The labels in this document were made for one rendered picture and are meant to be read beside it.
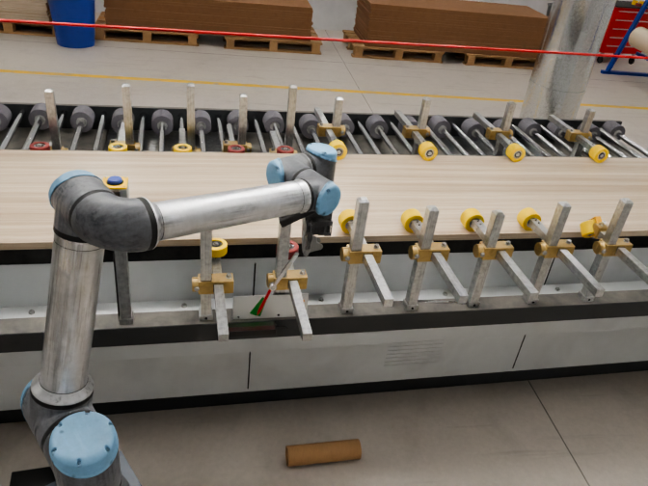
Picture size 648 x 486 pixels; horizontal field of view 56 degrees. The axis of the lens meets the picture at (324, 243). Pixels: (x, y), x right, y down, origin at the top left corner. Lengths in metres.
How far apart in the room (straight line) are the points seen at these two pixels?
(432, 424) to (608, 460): 0.77
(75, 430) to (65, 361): 0.17
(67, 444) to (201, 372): 1.10
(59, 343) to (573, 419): 2.34
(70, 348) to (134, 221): 0.42
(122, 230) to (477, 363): 2.04
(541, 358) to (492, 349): 0.29
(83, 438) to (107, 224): 0.55
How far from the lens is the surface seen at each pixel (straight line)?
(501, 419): 3.00
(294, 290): 2.01
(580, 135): 3.61
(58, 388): 1.65
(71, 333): 1.55
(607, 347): 3.31
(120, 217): 1.29
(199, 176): 2.59
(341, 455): 2.59
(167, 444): 2.68
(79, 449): 1.58
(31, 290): 2.36
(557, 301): 2.58
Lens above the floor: 2.07
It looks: 32 degrees down
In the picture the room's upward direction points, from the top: 7 degrees clockwise
